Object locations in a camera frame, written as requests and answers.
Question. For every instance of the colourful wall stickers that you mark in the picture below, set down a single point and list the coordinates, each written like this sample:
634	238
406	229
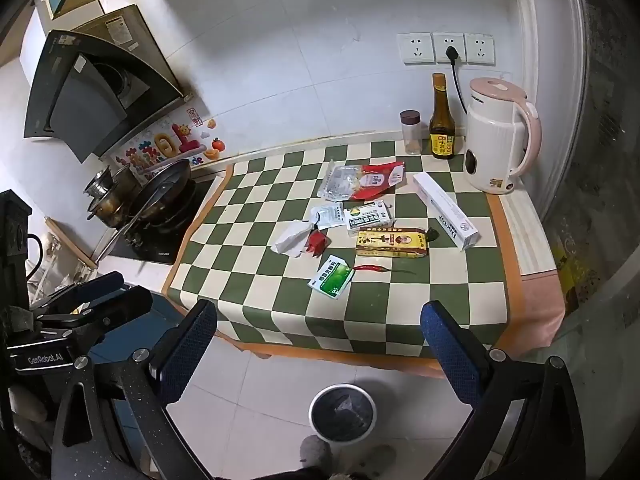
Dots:
165	142

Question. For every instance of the small dark green scrap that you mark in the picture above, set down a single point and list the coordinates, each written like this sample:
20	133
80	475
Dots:
433	234

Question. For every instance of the red clear snack bag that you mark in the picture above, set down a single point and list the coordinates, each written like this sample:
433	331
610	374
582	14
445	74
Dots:
370	180

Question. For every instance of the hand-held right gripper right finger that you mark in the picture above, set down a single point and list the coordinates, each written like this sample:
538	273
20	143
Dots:
445	345

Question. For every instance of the yellow brown carton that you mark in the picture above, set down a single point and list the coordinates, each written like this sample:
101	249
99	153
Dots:
392	243

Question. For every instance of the clear jar brown lid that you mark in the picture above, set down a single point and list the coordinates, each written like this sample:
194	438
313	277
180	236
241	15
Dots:
411	135

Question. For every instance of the grey slipper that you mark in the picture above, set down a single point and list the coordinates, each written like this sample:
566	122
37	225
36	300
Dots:
382	457
315	452

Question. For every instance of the yellow bag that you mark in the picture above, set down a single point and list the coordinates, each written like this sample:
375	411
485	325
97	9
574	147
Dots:
580	275

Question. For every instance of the dark sauce bottle yellow label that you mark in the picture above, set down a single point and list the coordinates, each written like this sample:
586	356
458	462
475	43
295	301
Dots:
442	125

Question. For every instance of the red wrapper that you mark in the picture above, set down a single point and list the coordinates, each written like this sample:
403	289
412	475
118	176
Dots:
315	244

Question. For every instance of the steel pot with lid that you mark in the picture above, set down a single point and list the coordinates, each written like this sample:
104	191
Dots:
112	180

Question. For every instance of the red chili pepper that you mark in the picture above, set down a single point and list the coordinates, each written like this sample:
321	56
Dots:
372	268

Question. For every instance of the round white trash bin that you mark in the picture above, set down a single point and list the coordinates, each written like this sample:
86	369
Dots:
342	412

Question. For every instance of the black stove top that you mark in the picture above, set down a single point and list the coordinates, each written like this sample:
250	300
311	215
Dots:
165	245

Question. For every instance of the long white toothpaste box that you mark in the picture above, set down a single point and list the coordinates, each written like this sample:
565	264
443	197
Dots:
445	210

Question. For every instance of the dark cooking pot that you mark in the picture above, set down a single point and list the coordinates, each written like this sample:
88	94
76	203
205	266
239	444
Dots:
110	207

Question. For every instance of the crumpled white tissue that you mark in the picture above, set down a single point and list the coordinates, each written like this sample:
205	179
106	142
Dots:
290	237

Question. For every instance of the green white checkered cloth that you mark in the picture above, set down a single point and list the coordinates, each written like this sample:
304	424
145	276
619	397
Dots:
260	200

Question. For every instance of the white green medicine box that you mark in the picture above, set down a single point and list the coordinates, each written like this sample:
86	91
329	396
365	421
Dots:
370	217

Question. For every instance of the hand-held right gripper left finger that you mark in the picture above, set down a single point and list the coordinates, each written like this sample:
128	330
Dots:
192	345

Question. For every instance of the sliding glass door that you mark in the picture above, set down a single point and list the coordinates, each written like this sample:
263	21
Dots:
600	160

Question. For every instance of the white pink electric kettle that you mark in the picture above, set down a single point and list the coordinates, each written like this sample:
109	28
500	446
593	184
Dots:
492	135

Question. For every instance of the green white sachet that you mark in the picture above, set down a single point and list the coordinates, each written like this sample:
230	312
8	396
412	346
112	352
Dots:
332	277

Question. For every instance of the black range hood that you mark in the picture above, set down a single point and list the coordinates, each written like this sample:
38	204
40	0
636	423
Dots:
75	95

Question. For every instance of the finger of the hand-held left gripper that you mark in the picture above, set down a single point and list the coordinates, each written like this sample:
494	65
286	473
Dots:
125	302
100	282

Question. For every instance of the wooden board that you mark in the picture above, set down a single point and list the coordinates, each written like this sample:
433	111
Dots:
70	242

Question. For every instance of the white wall socket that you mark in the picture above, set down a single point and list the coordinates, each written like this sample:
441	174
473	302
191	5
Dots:
415	49
442	42
480	50

